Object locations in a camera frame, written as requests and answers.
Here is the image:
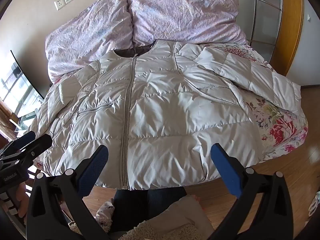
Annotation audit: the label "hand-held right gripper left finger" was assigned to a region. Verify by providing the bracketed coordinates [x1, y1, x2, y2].
[26, 144, 120, 240]

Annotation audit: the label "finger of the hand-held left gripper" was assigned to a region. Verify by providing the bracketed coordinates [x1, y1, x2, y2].
[0, 134, 53, 165]
[6, 131, 36, 151]

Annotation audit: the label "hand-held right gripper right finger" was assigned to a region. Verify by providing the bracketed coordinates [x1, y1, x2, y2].
[207, 143, 294, 240]

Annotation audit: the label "white puffer jacket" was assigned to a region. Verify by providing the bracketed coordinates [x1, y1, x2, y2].
[32, 39, 302, 191]

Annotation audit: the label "person's left hand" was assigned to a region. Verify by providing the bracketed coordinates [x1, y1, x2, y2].
[15, 182, 30, 218]

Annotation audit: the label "glass television stand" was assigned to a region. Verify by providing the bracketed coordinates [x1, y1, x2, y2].
[0, 100, 43, 143]

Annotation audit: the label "pale patterned cloth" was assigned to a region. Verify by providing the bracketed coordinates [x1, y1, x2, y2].
[95, 197, 115, 233]

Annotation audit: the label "person's legs in dark trousers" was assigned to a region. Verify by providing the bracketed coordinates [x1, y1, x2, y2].
[110, 186, 188, 240]

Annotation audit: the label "flat television screen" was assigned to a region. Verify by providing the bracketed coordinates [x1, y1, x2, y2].
[0, 49, 45, 128]

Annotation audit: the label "cream fluffy cloth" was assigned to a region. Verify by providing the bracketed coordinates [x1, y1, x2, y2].
[120, 195, 215, 240]

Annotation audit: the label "floral bedspread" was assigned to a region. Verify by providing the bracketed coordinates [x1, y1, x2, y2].
[32, 42, 309, 178]

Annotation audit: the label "lilac pillow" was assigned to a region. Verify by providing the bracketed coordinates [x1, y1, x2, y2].
[45, 0, 134, 82]
[127, 0, 247, 49]

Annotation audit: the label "frosted glass sliding door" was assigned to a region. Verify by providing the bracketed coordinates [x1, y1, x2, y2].
[235, 0, 304, 77]

